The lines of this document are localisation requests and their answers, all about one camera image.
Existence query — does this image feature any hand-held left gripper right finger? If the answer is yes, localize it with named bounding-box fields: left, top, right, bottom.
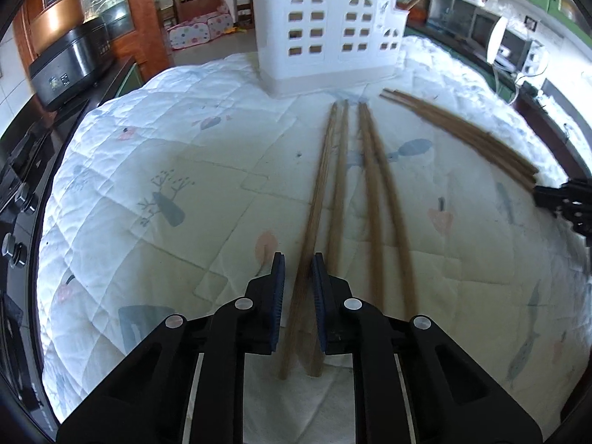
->
left=311, top=252, right=542, bottom=444

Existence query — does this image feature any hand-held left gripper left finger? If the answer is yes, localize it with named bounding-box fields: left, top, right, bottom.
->
left=58, top=252, right=286, bottom=444

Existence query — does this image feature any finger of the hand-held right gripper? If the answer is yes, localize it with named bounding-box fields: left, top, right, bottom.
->
left=562, top=206, right=592, bottom=241
left=533, top=178, right=592, bottom=213

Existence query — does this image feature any white plastic utensil holder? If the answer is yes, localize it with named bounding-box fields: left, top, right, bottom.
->
left=250, top=0, right=410, bottom=98

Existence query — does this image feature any silver toaster oven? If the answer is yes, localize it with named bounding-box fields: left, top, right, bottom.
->
left=469, top=11, right=534, bottom=72

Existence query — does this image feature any white desk lamp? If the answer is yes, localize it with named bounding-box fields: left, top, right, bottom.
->
left=485, top=15, right=510, bottom=64

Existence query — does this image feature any white quilted printed blanket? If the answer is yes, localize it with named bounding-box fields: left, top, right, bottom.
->
left=39, top=34, right=586, bottom=432

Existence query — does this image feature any metal dish cabinet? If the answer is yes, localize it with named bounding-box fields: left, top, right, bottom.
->
left=426, top=0, right=492, bottom=42

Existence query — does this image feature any black gas stove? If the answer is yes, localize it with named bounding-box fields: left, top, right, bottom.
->
left=0, top=118, right=63, bottom=431

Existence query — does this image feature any pink dotted play tent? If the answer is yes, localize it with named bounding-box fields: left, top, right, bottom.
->
left=167, top=9, right=235, bottom=53

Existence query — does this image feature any black rice cooker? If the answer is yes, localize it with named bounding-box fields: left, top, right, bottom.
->
left=29, top=15, right=112, bottom=112

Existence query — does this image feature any copper coloured pot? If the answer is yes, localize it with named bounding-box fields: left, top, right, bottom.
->
left=25, top=0, right=85, bottom=54

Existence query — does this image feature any white cable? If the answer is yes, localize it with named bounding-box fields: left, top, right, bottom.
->
left=491, top=61, right=525, bottom=105

